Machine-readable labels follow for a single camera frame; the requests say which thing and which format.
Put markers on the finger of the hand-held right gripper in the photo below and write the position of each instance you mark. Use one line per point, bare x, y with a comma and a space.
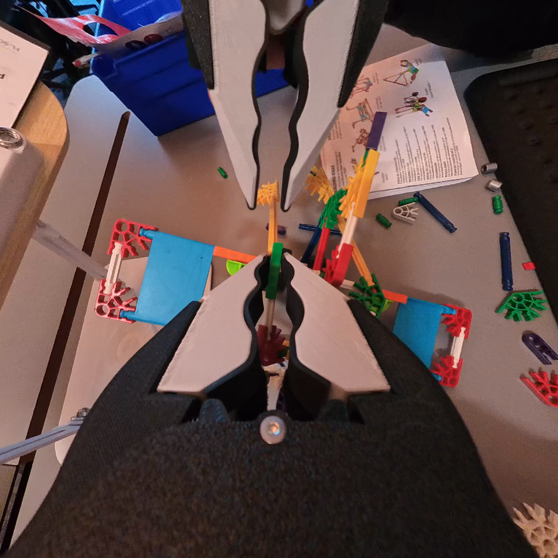
235, 87
322, 87

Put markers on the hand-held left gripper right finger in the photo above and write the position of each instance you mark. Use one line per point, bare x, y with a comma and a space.
335, 344

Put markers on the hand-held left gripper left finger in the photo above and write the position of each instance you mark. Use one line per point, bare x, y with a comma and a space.
209, 344

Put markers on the colourful construction toy model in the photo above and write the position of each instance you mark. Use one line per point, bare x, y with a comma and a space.
178, 279

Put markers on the yellow rod with connector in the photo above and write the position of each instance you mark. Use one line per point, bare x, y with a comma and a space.
272, 218
318, 185

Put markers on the person's right forearm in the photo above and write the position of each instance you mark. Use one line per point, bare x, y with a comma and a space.
471, 22

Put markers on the blue plastic bin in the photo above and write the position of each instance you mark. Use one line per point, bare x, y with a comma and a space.
152, 87

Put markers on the white printed bag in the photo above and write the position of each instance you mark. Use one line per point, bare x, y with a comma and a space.
144, 37

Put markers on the white instruction booklet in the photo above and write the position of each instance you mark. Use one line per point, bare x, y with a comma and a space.
414, 144

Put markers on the dark blue rod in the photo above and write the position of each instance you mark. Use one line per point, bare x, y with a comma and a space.
305, 226
436, 212
505, 261

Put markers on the grey connector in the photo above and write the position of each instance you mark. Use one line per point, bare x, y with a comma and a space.
405, 213

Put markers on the grey spacer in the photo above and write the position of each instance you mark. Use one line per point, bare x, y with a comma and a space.
489, 168
494, 185

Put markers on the green fan connector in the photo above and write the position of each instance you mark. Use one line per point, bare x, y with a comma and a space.
521, 305

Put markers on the purple clip connector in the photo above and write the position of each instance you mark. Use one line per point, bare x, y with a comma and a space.
540, 348

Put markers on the red connector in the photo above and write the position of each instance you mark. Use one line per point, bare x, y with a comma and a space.
542, 388

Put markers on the white instruction sheet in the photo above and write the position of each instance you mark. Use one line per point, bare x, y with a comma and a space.
22, 87

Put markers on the white snowflake connector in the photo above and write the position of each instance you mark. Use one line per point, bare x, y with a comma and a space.
536, 532

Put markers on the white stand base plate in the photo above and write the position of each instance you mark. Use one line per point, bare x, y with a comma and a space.
113, 370

